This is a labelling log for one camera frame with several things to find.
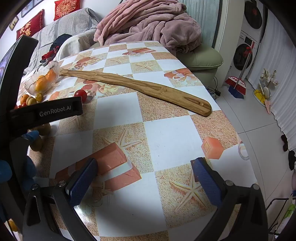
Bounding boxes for blue gloved hand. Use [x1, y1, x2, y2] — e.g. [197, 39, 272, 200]
[1, 131, 42, 191]

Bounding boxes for red cherry tomato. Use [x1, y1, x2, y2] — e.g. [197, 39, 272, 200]
[74, 89, 87, 103]

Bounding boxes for long wooden stick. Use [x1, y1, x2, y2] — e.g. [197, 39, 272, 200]
[60, 69, 212, 117]

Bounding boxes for red broom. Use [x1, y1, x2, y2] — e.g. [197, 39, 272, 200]
[225, 46, 253, 99]

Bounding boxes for red cushion with gold text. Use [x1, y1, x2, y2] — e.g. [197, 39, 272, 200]
[16, 10, 44, 40]

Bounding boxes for grey striped sofa cover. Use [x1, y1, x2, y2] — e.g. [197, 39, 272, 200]
[23, 8, 102, 74]

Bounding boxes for green armchair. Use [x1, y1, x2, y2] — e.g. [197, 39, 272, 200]
[176, 44, 224, 87]

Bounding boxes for red embroidered cushion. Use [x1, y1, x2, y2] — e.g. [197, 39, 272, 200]
[54, 0, 80, 20]

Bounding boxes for pink blanket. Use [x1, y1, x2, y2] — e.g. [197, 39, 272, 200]
[94, 1, 202, 55]

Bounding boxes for washing machine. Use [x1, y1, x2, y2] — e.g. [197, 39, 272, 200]
[226, 1, 266, 79]

